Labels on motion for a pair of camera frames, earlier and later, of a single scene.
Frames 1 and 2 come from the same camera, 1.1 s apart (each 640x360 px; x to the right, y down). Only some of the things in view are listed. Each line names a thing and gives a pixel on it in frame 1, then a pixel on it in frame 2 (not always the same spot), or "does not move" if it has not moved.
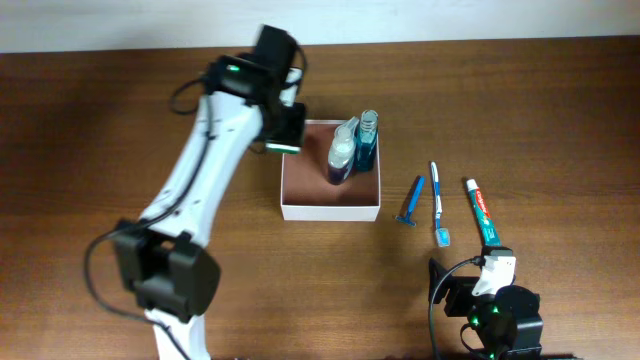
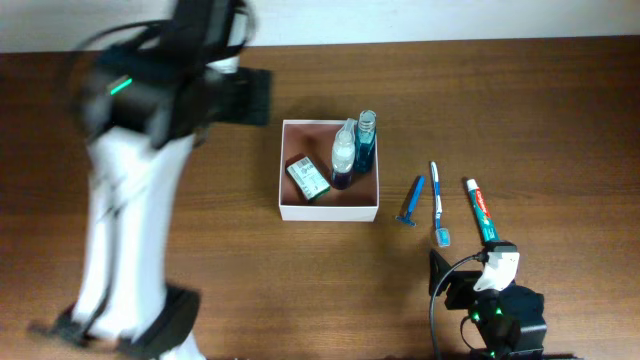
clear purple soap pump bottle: (341, 152) does not move
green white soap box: (282, 148) → (309, 177)
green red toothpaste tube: (488, 231) does not move
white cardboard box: (306, 191) does not move
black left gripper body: (286, 128) → (247, 101)
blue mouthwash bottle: (366, 142) does not move
